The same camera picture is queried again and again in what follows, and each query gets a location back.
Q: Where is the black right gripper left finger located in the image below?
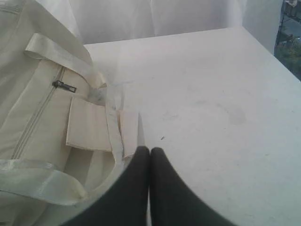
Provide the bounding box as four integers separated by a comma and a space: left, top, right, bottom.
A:
64, 146, 150, 226

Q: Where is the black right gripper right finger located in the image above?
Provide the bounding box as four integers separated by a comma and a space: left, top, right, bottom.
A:
150, 147, 234, 226

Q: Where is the cream duffel bag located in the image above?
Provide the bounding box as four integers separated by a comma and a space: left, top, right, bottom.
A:
0, 0, 140, 226

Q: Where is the white backdrop curtain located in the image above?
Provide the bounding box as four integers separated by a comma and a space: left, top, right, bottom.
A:
41, 0, 283, 54

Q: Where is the dark clutter beyond table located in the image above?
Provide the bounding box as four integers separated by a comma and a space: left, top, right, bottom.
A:
274, 0, 301, 79

